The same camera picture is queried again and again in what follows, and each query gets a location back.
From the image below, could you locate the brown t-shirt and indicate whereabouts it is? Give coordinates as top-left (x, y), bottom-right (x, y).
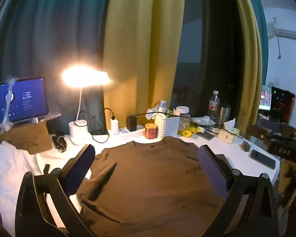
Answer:
top-left (75, 136), bottom-right (240, 237)

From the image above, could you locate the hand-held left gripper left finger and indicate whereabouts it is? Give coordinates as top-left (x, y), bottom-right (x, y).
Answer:
top-left (15, 144), bottom-right (96, 237)

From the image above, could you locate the clear plastic sheet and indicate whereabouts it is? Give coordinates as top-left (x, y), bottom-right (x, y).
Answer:
top-left (37, 112), bottom-right (62, 122)

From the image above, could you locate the yellow snack bag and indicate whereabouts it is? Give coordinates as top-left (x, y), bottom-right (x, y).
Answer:
top-left (179, 125), bottom-right (200, 137)

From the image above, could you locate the white power strip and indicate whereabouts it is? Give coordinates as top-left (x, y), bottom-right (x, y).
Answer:
top-left (107, 125), bottom-right (148, 140)

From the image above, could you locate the yellow-green tissue pack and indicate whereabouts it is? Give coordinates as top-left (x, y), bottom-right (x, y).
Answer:
top-left (223, 118), bottom-right (240, 136)

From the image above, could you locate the orange candle jar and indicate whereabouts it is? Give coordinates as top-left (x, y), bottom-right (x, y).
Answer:
top-left (145, 123), bottom-right (158, 140)

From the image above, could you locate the white embossed table cover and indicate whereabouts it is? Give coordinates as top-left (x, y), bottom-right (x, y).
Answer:
top-left (37, 128), bottom-right (280, 237)

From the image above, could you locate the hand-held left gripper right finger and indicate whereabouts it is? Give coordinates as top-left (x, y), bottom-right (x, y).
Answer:
top-left (198, 145), bottom-right (279, 237)

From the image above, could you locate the black charger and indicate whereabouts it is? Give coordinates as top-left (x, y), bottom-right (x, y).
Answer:
top-left (126, 115), bottom-right (138, 132)

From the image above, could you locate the computer monitor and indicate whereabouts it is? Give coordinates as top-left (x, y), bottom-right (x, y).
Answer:
top-left (259, 85), bottom-right (272, 111)

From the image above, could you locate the clear jar with white lid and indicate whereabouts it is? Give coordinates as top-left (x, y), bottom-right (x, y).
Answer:
top-left (175, 106), bottom-right (191, 129)

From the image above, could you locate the black cable bundle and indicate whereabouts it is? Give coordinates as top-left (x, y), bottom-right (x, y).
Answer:
top-left (52, 131), bottom-right (67, 153)

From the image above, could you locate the steel tumbler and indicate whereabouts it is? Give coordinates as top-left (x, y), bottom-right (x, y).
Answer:
top-left (219, 104), bottom-right (231, 126)

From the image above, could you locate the black charging cable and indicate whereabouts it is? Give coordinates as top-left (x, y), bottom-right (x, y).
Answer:
top-left (78, 107), bottom-right (115, 144)

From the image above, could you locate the tablet with blue screen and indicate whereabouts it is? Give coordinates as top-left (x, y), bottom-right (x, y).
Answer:
top-left (0, 77), bottom-right (50, 123)

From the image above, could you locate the black smartphone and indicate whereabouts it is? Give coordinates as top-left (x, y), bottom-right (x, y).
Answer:
top-left (249, 149), bottom-right (277, 169)

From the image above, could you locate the clear water bottle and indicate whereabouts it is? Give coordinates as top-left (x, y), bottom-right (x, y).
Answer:
top-left (208, 90), bottom-right (220, 122)

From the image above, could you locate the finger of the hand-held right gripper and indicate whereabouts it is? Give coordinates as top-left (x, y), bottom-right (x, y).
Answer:
top-left (247, 124), bottom-right (296, 151)

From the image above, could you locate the person's right hand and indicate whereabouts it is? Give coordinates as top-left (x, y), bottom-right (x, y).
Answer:
top-left (277, 159), bottom-right (296, 208)

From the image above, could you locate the black computer tower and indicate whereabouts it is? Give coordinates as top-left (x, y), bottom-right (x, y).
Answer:
top-left (271, 86), bottom-right (296, 124)

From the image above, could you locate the white perforated basket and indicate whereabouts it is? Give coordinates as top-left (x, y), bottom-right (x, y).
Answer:
top-left (154, 115), bottom-right (180, 138)

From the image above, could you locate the white charger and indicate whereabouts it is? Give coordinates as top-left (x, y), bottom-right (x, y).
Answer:
top-left (110, 118), bottom-right (119, 134)

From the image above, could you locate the teal curtain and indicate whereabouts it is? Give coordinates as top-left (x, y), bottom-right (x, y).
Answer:
top-left (0, 0), bottom-right (114, 139)
top-left (244, 0), bottom-right (269, 87)

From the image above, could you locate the printed cardboard box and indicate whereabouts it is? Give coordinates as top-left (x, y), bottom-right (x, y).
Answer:
top-left (1, 121), bottom-right (53, 155)

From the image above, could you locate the white desk lamp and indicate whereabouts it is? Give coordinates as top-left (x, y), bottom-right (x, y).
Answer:
top-left (61, 65), bottom-right (111, 146)

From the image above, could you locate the white air conditioner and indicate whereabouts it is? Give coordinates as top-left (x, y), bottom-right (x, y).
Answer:
top-left (268, 27), bottom-right (296, 41)

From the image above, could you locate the clear plastic wrap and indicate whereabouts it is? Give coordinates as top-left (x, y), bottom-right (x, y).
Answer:
top-left (0, 75), bottom-right (16, 134)

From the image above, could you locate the yellow curtain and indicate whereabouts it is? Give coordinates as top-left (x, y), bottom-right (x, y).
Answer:
top-left (229, 0), bottom-right (263, 134)
top-left (102, 0), bottom-right (185, 131)

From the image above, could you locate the white tablet stand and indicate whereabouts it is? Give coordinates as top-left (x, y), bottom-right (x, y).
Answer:
top-left (13, 117), bottom-right (40, 125)

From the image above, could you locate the white smooth cloth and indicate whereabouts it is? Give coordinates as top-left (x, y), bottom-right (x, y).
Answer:
top-left (0, 141), bottom-right (46, 230)

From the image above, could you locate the white wet wipes pack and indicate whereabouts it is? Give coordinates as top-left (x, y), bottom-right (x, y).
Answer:
top-left (192, 116), bottom-right (216, 125)

